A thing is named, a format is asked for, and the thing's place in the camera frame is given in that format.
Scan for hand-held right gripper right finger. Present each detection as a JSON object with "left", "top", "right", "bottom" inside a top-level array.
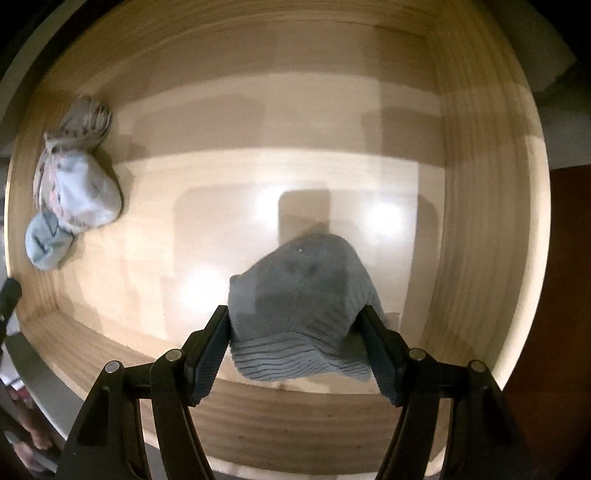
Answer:
[{"left": 358, "top": 305, "right": 536, "bottom": 480}]

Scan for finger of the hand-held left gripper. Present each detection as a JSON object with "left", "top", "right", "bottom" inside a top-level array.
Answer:
[{"left": 0, "top": 277, "right": 23, "bottom": 338}]

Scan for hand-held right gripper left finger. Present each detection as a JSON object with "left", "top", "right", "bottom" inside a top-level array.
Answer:
[{"left": 55, "top": 305, "right": 230, "bottom": 480}]

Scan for grey knit socks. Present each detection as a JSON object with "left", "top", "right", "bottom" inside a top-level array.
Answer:
[{"left": 227, "top": 233, "right": 400, "bottom": 383}]

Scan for light blue floral sock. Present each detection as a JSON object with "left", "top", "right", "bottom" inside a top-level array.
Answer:
[{"left": 34, "top": 148, "right": 125, "bottom": 230}]

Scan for grey drawer with wooden inside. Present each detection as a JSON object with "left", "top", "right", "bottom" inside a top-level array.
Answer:
[{"left": 0, "top": 0, "right": 553, "bottom": 480}]

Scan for person's left hand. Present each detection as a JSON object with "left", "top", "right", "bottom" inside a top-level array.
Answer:
[{"left": 17, "top": 390, "right": 55, "bottom": 452}]

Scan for small light blue sock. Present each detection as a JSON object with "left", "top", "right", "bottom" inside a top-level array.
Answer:
[{"left": 23, "top": 211, "right": 77, "bottom": 272}]

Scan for beige rolled sock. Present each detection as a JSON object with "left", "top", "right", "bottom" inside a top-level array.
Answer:
[{"left": 45, "top": 95, "right": 113, "bottom": 154}]

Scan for brown wooden furniture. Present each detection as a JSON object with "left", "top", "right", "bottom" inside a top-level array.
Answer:
[{"left": 502, "top": 165, "right": 591, "bottom": 480}]

